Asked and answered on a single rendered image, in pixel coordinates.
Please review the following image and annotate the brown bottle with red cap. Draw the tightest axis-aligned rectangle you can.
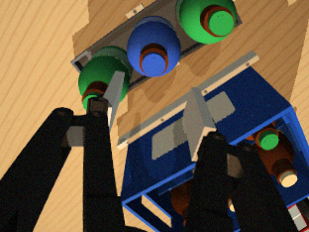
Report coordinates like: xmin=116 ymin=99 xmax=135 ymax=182
xmin=170 ymin=178 xmax=193 ymax=226

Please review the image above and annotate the grey rectangular tray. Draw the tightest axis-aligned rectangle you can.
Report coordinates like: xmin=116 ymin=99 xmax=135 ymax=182
xmin=70 ymin=0 xmax=207 ymax=92

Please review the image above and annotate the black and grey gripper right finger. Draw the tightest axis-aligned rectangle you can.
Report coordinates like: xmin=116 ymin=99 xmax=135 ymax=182
xmin=183 ymin=86 xmax=299 ymax=232

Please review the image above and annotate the blue bottle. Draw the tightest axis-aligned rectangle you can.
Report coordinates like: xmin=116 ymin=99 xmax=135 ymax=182
xmin=127 ymin=16 xmax=181 ymax=77

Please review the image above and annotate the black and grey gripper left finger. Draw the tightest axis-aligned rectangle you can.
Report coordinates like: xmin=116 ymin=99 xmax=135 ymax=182
xmin=0 ymin=70 xmax=127 ymax=232

